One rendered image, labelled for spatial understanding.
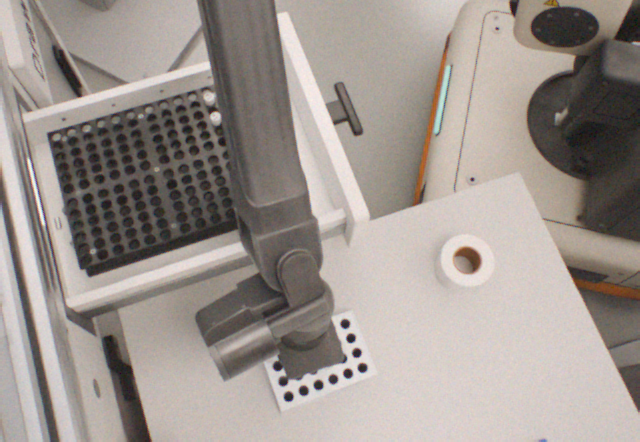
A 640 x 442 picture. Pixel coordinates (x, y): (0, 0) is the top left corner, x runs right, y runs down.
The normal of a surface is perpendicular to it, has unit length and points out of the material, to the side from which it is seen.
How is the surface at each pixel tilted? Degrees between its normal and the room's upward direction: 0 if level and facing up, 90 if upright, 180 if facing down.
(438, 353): 0
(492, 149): 0
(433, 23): 0
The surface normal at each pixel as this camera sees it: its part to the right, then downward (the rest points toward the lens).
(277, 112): 0.43, 0.36
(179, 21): 0.07, -0.33
